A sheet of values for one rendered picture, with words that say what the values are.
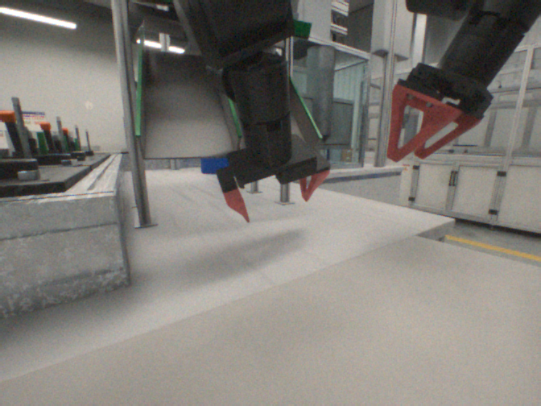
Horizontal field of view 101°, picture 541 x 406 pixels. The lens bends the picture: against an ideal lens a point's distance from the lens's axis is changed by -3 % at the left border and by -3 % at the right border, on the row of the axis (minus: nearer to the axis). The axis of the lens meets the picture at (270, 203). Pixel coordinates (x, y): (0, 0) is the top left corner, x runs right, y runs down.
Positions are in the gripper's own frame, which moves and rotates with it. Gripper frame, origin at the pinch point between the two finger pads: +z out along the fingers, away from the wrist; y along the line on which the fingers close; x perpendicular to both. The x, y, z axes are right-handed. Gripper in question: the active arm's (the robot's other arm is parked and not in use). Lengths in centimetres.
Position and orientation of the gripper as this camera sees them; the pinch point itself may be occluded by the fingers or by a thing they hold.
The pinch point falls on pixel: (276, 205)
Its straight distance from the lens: 35.8
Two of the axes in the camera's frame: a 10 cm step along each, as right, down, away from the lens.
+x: 3.5, 6.2, -7.0
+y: -9.3, 3.2, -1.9
